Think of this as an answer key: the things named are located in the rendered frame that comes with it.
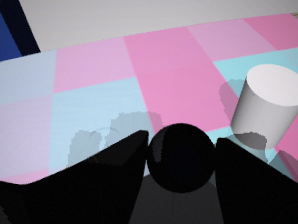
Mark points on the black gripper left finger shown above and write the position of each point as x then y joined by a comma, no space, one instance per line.
102,189

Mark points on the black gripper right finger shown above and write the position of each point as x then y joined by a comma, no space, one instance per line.
250,191

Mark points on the white cylinder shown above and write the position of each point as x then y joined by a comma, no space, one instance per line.
267,106

